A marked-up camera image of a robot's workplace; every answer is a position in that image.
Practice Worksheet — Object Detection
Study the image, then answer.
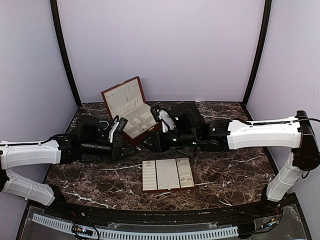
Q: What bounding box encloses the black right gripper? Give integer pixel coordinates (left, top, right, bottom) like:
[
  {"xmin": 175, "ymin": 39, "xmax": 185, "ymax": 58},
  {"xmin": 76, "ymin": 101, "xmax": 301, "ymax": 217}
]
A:
[{"xmin": 140, "ymin": 127, "xmax": 199, "ymax": 153}]

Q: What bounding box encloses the red jewelry tray insert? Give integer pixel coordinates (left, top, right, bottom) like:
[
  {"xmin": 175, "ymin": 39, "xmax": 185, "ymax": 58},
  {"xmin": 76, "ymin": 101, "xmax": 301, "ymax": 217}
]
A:
[{"xmin": 142, "ymin": 157, "xmax": 195, "ymax": 192}]

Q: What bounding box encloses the red jewelry box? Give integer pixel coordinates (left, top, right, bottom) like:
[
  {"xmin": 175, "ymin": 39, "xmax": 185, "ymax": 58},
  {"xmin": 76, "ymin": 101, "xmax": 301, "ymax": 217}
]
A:
[{"xmin": 101, "ymin": 76, "xmax": 162, "ymax": 147}]

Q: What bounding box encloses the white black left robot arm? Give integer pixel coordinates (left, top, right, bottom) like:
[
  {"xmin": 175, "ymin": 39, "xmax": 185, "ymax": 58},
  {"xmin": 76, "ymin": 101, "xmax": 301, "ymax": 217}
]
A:
[{"xmin": 0, "ymin": 116, "xmax": 139, "ymax": 218}]

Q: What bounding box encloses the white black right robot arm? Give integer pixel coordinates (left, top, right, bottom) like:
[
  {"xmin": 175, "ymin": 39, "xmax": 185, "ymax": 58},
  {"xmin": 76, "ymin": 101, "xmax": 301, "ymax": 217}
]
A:
[{"xmin": 142, "ymin": 103, "xmax": 320, "ymax": 217}]

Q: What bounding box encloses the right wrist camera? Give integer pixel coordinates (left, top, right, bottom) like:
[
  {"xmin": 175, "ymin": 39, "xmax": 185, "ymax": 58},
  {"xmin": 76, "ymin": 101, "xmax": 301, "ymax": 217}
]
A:
[{"xmin": 150, "ymin": 105, "xmax": 176, "ymax": 133}]

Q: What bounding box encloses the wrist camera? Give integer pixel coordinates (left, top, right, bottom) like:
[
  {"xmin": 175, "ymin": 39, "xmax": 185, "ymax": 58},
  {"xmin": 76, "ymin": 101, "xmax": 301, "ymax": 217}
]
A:
[
  {"xmin": 108, "ymin": 115, "xmax": 128, "ymax": 143},
  {"xmin": 150, "ymin": 105, "xmax": 176, "ymax": 133}
]

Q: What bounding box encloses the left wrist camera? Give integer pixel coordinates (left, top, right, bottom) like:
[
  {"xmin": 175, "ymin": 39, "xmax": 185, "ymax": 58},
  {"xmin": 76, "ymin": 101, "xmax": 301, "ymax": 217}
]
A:
[{"xmin": 108, "ymin": 115, "xmax": 128, "ymax": 143}]

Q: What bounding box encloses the white slotted cable duct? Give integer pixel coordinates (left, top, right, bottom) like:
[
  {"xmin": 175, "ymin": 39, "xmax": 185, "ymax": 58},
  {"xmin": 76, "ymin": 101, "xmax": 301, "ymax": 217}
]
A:
[{"xmin": 31, "ymin": 213, "xmax": 239, "ymax": 240}]

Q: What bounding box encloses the black front table rail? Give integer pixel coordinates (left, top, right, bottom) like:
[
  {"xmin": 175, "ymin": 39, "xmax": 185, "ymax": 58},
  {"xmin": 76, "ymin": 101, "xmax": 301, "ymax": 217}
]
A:
[{"xmin": 27, "ymin": 192, "xmax": 298, "ymax": 227}]

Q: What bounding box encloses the black left frame post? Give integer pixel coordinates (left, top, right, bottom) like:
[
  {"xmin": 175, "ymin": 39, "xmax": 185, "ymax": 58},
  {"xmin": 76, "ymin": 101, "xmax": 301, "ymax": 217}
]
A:
[{"xmin": 49, "ymin": 0, "xmax": 82, "ymax": 108}]

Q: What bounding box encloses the black frame post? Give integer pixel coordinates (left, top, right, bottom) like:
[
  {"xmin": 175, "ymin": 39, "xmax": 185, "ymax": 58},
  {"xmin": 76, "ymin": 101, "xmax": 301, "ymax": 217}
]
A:
[
  {"xmin": 49, "ymin": 0, "xmax": 82, "ymax": 108},
  {"xmin": 241, "ymin": 0, "xmax": 272, "ymax": 108}
]

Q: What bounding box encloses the black right frame post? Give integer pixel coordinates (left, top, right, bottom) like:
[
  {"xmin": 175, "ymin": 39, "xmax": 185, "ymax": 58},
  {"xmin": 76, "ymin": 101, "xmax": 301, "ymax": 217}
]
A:
[{"xmin": 241, "ymin": 0, "xmax": 272, "ymax": 108}]

